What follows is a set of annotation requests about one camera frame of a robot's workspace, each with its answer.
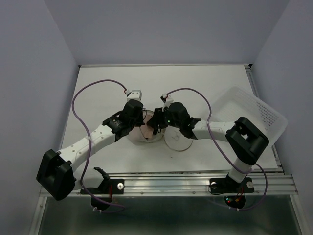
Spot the aluminium mounting rail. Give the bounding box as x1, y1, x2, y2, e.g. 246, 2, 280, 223
40, 171, 298, 196

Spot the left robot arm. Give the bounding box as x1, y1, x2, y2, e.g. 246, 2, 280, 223
36, 99, 144, 201

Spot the white perforated plastic basket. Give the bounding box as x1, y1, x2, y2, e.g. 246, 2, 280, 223
211, 86, 288, 148

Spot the white mesh laundry bag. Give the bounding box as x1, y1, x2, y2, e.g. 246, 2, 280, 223
127, 110, 193, 152

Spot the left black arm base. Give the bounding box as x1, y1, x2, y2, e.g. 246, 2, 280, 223
80, 167, 125, 214

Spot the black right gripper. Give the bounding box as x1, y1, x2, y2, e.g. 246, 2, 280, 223
145, 105, 181, 130

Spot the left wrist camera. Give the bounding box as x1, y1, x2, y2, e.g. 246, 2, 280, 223
124, 89, 142, 102

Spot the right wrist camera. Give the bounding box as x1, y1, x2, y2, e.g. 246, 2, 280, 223
160, 94, 174, 110

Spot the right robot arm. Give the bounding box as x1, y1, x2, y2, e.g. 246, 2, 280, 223
147, 102, 269, 191

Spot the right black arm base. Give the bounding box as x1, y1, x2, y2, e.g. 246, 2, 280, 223
208, 176, 255, 210

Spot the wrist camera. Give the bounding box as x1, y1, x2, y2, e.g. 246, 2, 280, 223
124, 89, 142, 102
160, 94, 174, 110

